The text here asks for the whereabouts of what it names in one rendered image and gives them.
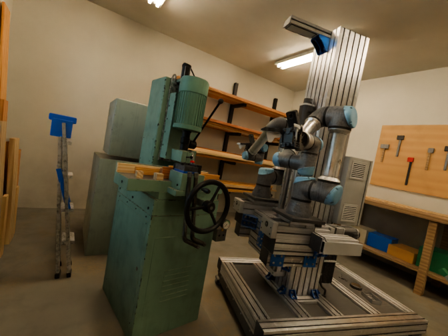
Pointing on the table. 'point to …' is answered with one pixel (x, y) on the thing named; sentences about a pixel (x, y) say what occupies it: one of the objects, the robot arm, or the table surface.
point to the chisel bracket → (181, 156)
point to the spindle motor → (191, 104)
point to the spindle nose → (185, 140)
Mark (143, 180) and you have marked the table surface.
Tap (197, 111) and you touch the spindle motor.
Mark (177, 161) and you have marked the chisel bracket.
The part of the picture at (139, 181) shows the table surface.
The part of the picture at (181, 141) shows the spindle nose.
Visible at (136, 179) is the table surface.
